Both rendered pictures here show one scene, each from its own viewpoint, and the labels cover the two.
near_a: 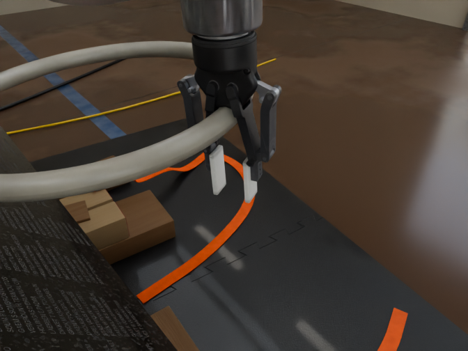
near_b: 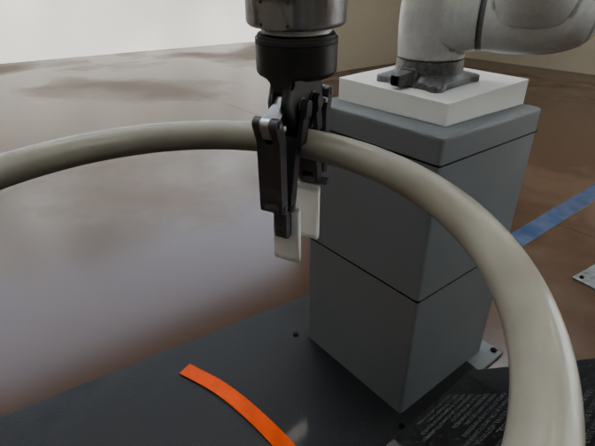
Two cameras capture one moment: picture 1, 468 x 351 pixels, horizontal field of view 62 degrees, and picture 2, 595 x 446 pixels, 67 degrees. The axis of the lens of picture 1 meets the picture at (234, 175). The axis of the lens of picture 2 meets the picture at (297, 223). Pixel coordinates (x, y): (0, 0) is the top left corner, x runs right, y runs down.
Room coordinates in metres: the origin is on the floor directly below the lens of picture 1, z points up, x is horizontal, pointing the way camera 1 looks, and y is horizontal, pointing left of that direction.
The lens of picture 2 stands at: (0.46, 0.45, 1.07)
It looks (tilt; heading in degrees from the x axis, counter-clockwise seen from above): 28 degrees down; 270
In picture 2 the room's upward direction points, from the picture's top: straight up
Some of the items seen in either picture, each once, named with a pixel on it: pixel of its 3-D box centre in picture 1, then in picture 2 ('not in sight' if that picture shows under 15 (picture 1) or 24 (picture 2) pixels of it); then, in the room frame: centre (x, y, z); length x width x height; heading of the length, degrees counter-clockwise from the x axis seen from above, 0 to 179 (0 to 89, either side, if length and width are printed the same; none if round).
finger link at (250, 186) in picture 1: (250, 177); (306, 211); (0.45, -0.02, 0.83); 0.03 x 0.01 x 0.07; 155
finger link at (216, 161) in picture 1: (218, 170); (287, 232); (0.47, 0.02, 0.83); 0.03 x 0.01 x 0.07; 155
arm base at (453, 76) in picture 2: not in sight; (423, 69); (0.16, -0.66, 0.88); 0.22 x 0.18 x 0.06; 41
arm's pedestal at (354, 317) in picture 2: not in sight; (405, 242); (0.14, -0.68, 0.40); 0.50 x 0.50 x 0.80; 39
